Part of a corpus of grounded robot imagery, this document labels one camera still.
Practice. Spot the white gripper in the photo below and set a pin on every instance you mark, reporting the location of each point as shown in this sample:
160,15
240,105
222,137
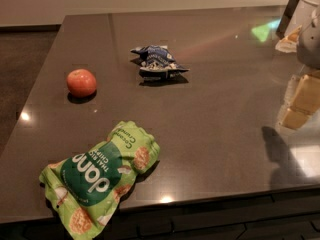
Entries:
309,47

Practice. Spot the red apple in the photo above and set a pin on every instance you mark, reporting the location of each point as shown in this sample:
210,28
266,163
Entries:
81,83

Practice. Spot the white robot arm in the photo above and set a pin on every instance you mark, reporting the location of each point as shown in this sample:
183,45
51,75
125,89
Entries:
299,33

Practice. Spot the crumpled blue chip bag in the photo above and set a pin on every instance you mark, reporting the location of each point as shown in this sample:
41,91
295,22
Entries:
156,63

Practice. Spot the green rice chip bag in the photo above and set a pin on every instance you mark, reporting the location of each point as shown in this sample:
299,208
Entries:
85,190

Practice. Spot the dark box in corner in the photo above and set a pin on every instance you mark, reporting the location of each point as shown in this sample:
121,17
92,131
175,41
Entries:
286,18

